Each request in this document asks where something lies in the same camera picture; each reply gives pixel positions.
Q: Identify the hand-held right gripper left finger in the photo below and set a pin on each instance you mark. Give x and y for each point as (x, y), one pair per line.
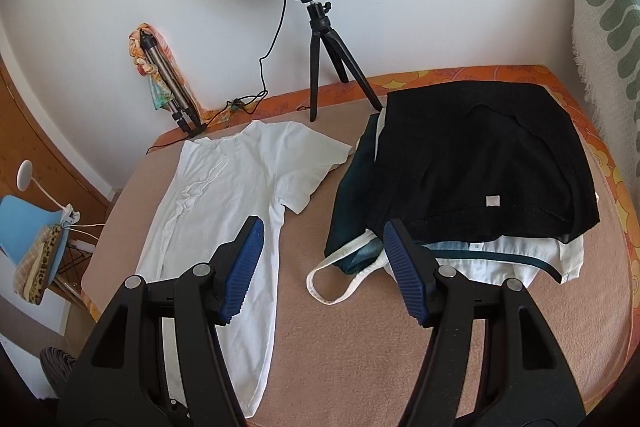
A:
(245, 262)

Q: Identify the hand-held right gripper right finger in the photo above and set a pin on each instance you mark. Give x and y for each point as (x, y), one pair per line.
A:
(400, 267)

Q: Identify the white t-shirt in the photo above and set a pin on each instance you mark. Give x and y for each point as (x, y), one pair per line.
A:
(225, 187)

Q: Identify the dark green garment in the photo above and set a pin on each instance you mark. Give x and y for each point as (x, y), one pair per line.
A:
(350, 207)

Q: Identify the beige blanket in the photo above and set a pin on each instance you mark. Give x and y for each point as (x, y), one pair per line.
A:
(350, 357)

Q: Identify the white garment with teal trim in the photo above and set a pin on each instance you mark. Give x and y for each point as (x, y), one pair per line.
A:
(525, 257)

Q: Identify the black garment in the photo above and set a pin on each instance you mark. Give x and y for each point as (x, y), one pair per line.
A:
(475, 157)

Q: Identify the leopard print cloth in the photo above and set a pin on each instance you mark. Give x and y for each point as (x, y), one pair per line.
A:
(42, 262)

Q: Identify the dark striped cloth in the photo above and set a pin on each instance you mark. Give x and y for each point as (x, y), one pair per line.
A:
(57, 362)

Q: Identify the folded metal tripod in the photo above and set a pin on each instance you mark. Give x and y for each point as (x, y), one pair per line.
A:
(160, 67)

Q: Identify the blue chair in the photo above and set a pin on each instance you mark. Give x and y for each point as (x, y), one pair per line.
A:
(20, 222)

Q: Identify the white desk lamp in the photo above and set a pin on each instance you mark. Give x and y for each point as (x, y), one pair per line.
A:
(24, 169)

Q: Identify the small black tripod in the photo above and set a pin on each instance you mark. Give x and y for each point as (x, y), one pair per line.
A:
(320, 32)

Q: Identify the wooden door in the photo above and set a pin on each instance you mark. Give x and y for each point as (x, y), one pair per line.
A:
(40, 132)

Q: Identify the colourful patterned scarf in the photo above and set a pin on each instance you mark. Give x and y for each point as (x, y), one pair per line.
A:
(137, 39)

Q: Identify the green and white patterned cloth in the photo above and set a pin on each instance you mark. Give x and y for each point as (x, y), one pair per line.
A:
(600, 7)

